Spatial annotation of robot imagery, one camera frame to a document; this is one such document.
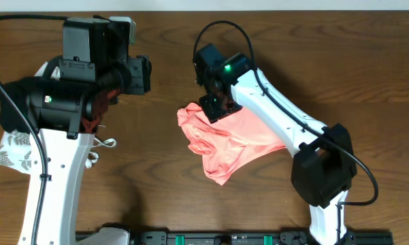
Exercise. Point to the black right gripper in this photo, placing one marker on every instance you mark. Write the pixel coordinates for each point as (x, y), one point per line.
(212, 113)

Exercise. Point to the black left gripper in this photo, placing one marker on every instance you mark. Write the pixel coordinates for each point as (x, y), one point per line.
(139, 71)

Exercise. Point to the pink cloth garment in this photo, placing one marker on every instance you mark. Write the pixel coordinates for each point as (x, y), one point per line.
(229, 143)

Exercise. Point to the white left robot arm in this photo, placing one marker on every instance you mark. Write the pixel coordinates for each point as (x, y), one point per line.
(62, 109)

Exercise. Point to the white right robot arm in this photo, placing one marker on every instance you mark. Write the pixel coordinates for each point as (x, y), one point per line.
(322, 168)

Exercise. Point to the black folded garment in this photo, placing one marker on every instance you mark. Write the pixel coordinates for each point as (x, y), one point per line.
(18, 92)

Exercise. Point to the white fern-print drawstring bag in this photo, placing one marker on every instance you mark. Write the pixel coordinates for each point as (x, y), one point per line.
(15, 147)

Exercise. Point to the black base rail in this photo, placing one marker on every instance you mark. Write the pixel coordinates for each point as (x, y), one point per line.
(115, 234)

